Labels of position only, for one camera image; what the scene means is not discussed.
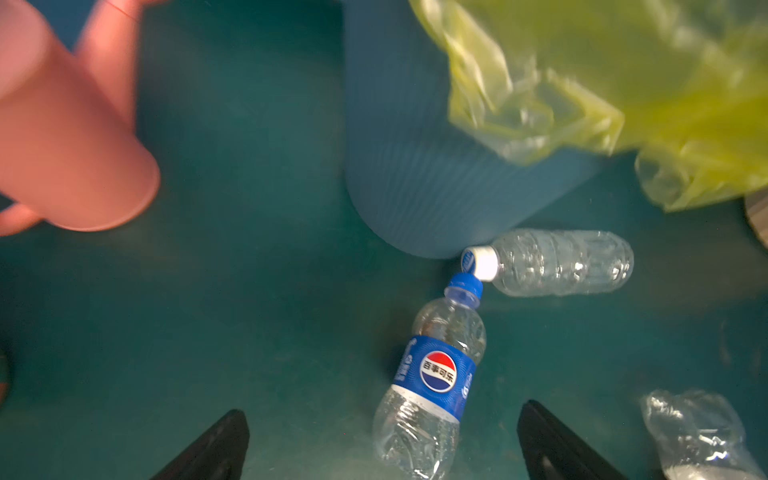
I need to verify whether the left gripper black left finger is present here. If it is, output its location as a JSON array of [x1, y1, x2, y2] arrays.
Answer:
[[152, 409, 250, 480]]

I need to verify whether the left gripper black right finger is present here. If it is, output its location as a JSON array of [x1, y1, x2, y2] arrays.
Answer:
[[517, 400, 626, 480]]

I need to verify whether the blue label pepsi bottle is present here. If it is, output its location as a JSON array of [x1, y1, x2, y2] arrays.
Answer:
[[373, 273, 487, 479]]

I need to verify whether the red cap water bottle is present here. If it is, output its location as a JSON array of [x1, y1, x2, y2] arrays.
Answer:
[[640, 390, 767, 479]]

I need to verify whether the yellow rim waste bin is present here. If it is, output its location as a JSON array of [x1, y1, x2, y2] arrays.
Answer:
[[343, 1, 767, 259]]

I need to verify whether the clear crushed white cap bottle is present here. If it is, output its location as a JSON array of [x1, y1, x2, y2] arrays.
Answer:
[[461, 228, 635, 298]]

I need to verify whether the pink watering can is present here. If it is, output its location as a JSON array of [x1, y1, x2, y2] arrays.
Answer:
[[1, 1, 161, 236]]

